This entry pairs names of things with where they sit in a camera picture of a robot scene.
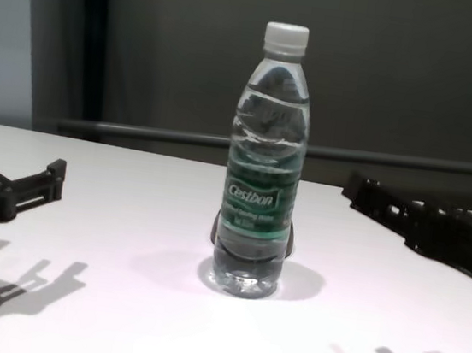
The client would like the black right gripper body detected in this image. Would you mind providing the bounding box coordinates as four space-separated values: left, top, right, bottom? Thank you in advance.
403 203 472 293

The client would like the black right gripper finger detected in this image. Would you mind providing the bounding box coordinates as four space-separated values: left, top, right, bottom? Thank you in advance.
343 168 469 216
334 185 429 254

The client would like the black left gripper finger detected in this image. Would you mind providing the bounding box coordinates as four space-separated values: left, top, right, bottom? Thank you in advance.
0 151 68 226

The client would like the clear water bottle green label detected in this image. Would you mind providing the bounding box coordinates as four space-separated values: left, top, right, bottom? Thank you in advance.
206 17 322 304

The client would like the green push button black base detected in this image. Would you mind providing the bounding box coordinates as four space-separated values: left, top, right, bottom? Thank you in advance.
205 209 299 264

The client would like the dark horizontal wall rail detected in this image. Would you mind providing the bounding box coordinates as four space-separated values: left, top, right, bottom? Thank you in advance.
56 115 472 179

